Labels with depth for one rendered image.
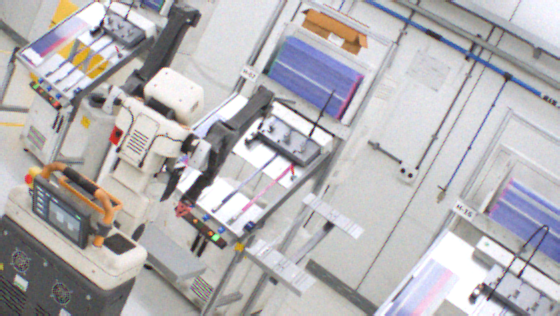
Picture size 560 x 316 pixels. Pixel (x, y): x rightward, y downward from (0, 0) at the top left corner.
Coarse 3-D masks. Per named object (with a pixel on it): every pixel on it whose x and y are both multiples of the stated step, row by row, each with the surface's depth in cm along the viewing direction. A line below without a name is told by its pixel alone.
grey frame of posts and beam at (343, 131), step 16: (256, 48) 359; (384, 64) 322; (240, 80) 364; (288, 96) 345; (368, 96) 326; (304, 112) 341; (320, 112) 336; (336, 128) 331; (352, 128) 330; (336, 144) 335; (336, 160) 338; (320, 176) 339; (288, 240) 348; (224, 272) 308; (224, 288) 312; (256, 288) 357; (208, 304) 313
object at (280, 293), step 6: (306, 258) 299; (300, 264) 300; (276, 288) 306; (282, 288) 304; (276, 294) 306; (282, 294) 304; (270, 300) 307; (276, 300) 306; (282, 300) 307; (264, 306) 309; (270, 306) 307; (276, 306) 306; (264, 312) 309; (270, 312) 307; (276, 312) 310
